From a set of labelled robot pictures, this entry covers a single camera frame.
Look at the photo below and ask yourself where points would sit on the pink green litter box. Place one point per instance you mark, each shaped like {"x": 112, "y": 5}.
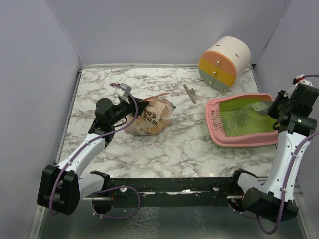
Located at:
{"x": 216, "y": 129}

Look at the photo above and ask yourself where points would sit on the pink cat litter bag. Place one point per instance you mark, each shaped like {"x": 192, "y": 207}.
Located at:
{"x": 154, "y": 118}

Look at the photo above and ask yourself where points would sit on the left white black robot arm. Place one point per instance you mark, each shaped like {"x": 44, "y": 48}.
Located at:
{"x": 61, "y": 187}

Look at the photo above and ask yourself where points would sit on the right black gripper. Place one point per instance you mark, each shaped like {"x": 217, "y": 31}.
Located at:
{"x": 272, "y": 111}

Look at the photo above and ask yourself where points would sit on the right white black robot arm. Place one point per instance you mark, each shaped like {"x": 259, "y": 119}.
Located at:
{"x": 274, "y": 199}

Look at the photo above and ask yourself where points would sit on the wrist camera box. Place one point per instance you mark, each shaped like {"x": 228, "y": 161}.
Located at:
{"x": 122, "y": 90}
{"x": 300, "y": 79}

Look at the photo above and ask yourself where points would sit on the round pastel drawer cabinet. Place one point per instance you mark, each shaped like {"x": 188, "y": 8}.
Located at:
{"x": 223, "y": 62}

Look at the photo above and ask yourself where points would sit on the grey metal litter scoop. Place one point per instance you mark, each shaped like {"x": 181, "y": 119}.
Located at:
{"x": 261, "y": 107}

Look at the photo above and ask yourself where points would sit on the metal bag sealing clip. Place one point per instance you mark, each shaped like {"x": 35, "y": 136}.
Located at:
{"x": 191, "y": 93}

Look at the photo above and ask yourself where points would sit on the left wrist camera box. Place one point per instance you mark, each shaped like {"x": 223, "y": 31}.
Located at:
{"x": 122, "y": 90}

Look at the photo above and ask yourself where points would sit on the green litter pellets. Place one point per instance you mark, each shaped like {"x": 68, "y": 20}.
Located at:
{"x": 242, "y": 120}

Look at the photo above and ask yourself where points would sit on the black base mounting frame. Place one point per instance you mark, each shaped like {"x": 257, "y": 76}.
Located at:
{"x": 121, "y": 198}

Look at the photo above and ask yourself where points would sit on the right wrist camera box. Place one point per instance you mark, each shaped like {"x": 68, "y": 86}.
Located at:
{"x": 300, "y": 79}

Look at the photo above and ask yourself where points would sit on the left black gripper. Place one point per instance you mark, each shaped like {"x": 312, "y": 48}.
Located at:
{"x": 131, "y": 104}

